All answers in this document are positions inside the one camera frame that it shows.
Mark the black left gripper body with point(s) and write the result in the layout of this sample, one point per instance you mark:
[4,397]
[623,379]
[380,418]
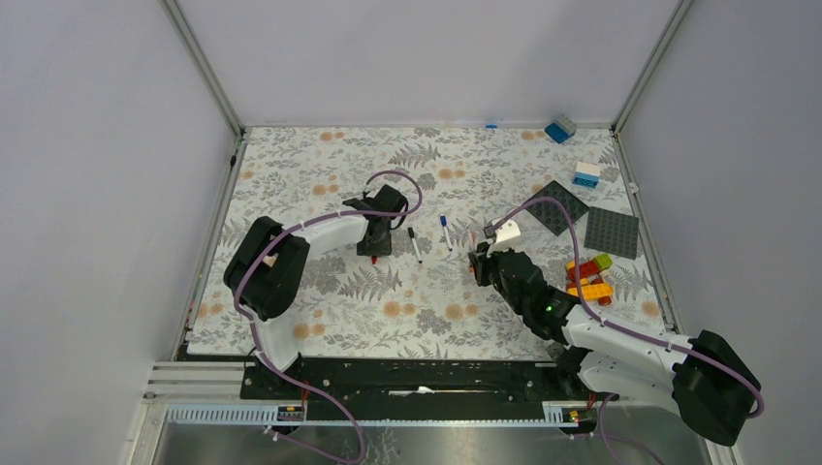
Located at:
[374,247]

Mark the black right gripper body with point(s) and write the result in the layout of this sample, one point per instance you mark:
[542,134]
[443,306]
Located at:
[489,272]

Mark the white marker black tip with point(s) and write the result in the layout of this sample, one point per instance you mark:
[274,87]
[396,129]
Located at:
[413,238]

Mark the white marker blue end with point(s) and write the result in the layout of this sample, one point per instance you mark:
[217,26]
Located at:
[446,233]

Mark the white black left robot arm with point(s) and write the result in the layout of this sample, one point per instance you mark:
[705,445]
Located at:
[265,271]

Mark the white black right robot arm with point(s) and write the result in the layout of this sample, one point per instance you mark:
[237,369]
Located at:
[700,379]

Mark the floral table mat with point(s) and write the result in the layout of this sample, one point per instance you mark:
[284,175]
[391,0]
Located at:
[348,307]

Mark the dark green lego baseplate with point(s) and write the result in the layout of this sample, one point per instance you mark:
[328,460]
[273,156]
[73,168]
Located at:
[548,213]

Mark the colourful lego brick pile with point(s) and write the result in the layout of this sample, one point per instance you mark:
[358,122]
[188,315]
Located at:
[591,279]

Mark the grey lego baseplate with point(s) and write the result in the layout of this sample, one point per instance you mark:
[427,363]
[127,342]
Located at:
[612,233]

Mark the white blue lego brick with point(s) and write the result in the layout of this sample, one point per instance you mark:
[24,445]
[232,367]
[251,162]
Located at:
[587,175]

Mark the blue grey lego brick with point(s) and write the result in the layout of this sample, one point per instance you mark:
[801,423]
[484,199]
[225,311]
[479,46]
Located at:
[561,129]

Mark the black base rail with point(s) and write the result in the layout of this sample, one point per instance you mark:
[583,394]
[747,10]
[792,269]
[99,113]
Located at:
[418,389]

